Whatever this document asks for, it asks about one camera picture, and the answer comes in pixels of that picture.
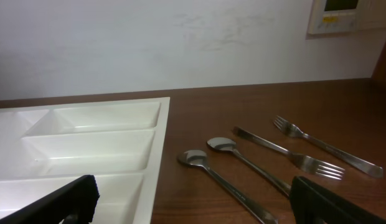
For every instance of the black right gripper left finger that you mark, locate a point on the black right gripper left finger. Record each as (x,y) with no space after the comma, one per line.
(73,203)

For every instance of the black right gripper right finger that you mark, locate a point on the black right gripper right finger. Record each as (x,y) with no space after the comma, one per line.
(312,203)

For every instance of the steel fork tines down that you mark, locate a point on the steel fork tines down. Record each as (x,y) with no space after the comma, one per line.
(303,162)

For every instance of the steel fork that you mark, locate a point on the steel fork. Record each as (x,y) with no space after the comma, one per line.
(291,130)

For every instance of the steel spoon tray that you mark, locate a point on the steel spoon tray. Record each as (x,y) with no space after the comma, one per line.
(198,158)

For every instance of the white plastic cutlery tray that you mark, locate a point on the white plastic cutlery tray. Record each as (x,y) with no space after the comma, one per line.
(120,143)

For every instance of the white wall control panel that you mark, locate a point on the white wall control panel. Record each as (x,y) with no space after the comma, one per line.
(333,16)

